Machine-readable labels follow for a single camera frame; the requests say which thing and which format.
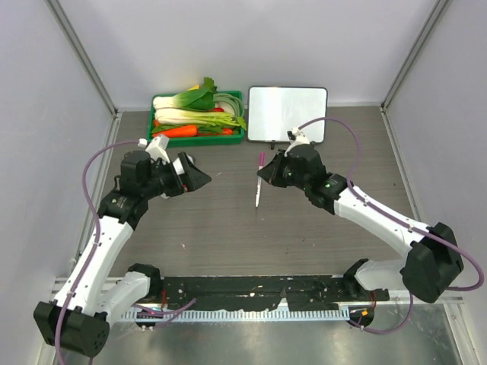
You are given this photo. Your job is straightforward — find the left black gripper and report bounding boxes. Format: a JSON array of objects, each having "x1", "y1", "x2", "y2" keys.
[{"x1": 142, "y1": 151, "x2": 211, "y2": 199}]

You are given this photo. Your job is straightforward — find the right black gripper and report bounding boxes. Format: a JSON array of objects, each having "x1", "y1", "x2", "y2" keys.
[{"x1": 258, "y1": 150, "x2": 309, "y2": 192}]

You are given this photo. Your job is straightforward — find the pink white marker pen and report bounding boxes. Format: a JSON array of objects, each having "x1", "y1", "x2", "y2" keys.
[{"x1": 255, "y1": 152, "x2": 266, "y2": 208}]

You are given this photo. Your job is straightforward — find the small whiteboard with black frame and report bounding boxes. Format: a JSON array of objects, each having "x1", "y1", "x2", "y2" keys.
[{"x1": 247, "y1": 86, "x2": 328, "y2": 143}]

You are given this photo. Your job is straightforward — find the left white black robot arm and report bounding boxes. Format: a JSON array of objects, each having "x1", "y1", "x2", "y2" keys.
[{"x1": 33, "y1": 151, "x2": 212, "y2": 358}]

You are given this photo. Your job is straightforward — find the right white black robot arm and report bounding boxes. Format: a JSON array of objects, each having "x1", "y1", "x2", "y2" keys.
[{"x1": 257, "y1": 144, "x2": 463, "y2": 303}]

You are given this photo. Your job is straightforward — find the large orange carrot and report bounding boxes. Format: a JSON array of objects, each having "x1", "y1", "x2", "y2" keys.
[{"x1": 151, "y1": 125, "x2": 198, "y2": 138}]

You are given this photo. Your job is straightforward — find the green plastic tray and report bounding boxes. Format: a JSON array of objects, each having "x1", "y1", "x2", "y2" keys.
[{"x1": 147, "y1": 90, "x2": 246, "y2": 148}]

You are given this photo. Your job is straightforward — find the lower bok choy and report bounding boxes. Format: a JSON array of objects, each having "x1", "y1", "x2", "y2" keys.
[{"x1": 154, "y1": 108, "x2": 247, "y2": 130}]

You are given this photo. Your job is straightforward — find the bok choy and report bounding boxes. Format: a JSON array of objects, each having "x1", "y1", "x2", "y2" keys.
[
  {"x1": 152, "y1": 77, "x2": 217, "y2": 111},
  {"x1": 154, "y1": 108, "x2": 247, "y2": 130}
]

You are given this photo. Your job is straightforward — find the green long beans bundle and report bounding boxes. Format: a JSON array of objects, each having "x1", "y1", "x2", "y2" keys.
[{"x1": 213, "y1": 93, "x2": 245, "y2": 117}]

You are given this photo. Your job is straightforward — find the upper bok choy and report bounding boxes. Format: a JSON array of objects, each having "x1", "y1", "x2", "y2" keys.
[{"x1": 152, "y1": 77, "x2": 217, "y2": 111}]

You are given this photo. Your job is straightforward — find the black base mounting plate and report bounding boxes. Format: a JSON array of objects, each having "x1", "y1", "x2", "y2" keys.
[{"x1": 163, "y1": 275, "x2": 390, "y2": 312}]

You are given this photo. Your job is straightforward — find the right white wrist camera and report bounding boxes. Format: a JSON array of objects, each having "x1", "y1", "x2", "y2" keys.
[{"x1": 285, "y1": 127, "x2": 312, "y2": 155}]

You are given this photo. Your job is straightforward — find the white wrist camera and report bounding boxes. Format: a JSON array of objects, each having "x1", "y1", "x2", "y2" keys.
[
  {"x1": 138, "y1": 135, "x2": 170, "y2": 163},
  {"x1": 285, "y1": 127, "x2": 312, "y2": 155}
]

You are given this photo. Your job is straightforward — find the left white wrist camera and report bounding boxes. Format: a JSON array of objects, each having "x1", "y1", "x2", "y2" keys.
[{"x1": 138, "y1": 135, "x2": 170, "y2": 163}]

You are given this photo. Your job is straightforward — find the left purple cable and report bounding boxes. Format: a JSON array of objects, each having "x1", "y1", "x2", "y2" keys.
[{"x1": 55, "y1": 138, "x2": 142, "y2": 365}]

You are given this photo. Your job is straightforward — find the purple cable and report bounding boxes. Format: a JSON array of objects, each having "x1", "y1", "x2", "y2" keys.
[
  {"x1": 296, "y1": 116, "x2": 483, "y2": 335},
  {"x1": 55, "y1": 138, "x2": 142, "y2": 365}
]

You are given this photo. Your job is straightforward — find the white slotted cable duct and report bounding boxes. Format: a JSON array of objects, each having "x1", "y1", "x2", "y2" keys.
[{"x1": 120, "y1": 306, "x2": 350, "y2": 322}]

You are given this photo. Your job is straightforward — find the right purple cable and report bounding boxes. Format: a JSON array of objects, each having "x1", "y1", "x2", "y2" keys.
[{"x1": 296, "y1": 116, "x2": 483, "y2": 335}]

